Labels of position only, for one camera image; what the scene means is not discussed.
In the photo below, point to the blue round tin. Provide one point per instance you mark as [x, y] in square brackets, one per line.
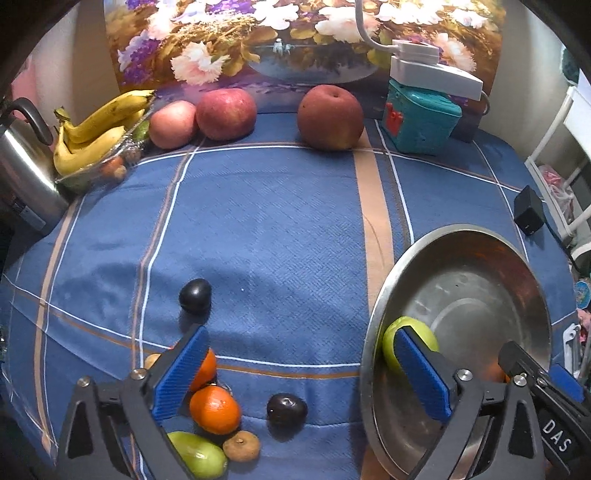
[582, 293]

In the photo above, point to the white plug adapter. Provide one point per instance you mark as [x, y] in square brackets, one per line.
[415, 50]

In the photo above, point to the orange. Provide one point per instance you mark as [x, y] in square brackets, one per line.
[206, 369]
[214, 410]

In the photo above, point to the pink plastic bag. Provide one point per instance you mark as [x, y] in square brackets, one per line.
[551, 177]

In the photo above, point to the white rack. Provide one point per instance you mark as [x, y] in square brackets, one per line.
[572, 120]

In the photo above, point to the round green jujube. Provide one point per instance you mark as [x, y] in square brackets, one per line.
[387, 344]

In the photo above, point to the yellow banana bunch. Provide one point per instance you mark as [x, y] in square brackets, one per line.
[87, 138]

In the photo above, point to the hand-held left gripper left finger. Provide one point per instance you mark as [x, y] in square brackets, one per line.
[182, 374]

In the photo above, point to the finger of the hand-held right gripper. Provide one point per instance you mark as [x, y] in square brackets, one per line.
[565, 379]
[517, 355]

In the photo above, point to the white phone stand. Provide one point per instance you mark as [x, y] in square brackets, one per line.
[571, 341]

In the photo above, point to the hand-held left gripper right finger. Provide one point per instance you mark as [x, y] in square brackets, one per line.
[425, 374]

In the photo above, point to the dark red apple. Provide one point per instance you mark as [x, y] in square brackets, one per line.
[330, 117]

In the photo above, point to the small tangerine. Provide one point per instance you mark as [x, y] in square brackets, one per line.
[113, 167]

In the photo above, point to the pink apple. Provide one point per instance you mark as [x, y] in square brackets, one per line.
[171, 125]

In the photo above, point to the black power adapter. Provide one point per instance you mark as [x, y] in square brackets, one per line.
[528, 210]

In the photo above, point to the white power strip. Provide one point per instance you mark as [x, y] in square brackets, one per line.
[455, 81]

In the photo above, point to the floral painting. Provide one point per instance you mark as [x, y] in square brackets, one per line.
[300, 41]

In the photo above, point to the stainless steel bowl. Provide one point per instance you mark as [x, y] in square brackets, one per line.
[485, 286]

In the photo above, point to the dark purple plum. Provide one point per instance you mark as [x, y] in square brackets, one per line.
[286, 409]
[195, 297]

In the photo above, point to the stainless steel kettle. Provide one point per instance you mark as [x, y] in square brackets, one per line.
[23, 184]

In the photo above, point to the blue plaid tablecloth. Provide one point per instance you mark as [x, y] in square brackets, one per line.
[277, 230]

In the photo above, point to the teal plastic box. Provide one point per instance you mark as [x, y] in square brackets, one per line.
[415, 124]

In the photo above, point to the clear plastic tray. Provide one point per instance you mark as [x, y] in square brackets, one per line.
[83, 181]

